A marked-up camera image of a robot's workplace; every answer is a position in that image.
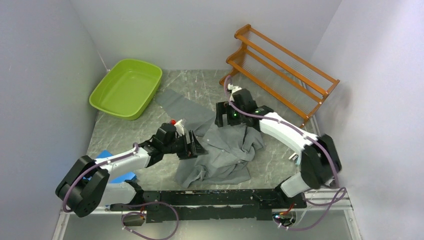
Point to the green plastic tub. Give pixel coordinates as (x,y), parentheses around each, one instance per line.
(127,89)

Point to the small light blue clip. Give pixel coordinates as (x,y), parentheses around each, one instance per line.
(295,158)

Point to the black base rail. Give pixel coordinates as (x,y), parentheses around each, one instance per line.
(194,205)

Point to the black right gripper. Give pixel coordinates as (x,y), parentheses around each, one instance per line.
(222,108)

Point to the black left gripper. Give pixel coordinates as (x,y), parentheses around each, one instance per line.
(194,148)

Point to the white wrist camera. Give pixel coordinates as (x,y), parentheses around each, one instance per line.
(231,89)
(180,127)

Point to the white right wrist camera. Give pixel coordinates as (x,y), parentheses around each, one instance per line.
(231,89)

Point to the orange wooden rack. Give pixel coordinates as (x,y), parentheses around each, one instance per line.
(296,83)

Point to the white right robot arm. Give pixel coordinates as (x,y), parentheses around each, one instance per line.
(317,156)

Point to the grey button-up shirt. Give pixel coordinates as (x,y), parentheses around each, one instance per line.
(229,148)

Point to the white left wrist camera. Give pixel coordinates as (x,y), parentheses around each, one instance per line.
(180,127)

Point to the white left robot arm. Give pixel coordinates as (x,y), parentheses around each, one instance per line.
(89,182)

